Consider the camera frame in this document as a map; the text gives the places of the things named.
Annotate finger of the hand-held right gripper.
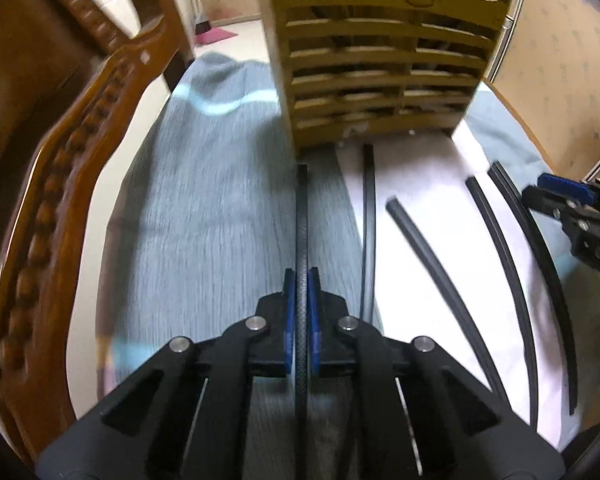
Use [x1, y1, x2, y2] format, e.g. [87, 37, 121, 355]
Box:
[537, 173, 597, 202]
[521, 185, 581, 217]

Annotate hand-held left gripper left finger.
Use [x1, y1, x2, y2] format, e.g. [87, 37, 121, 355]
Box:
[35, 267, 297, 480]

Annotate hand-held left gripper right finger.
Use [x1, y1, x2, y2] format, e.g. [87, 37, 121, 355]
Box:
[307, 266, 566, 480]

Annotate grey pink printed cloth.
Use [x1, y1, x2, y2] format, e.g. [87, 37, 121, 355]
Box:
[95, 52, 600, 480]

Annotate carved wooden chair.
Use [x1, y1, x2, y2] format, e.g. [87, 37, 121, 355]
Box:
[0, 0, 198, 468]

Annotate pink floor mat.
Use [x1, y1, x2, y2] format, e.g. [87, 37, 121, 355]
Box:
[195, 27, 239, 47]

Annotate wooden slatted utensil holder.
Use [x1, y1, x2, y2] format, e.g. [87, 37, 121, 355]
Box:
[265, 0, 511, 152]

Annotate kitchen cabinet run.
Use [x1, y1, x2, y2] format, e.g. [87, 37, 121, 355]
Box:
[480, 0, 600, 186]

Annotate single black chopstick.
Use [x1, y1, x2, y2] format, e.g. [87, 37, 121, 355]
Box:
[295, 162, 312, 480]

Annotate set of black chopsticks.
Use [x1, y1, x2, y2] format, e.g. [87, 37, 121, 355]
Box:
[361, 0, 579, 428]

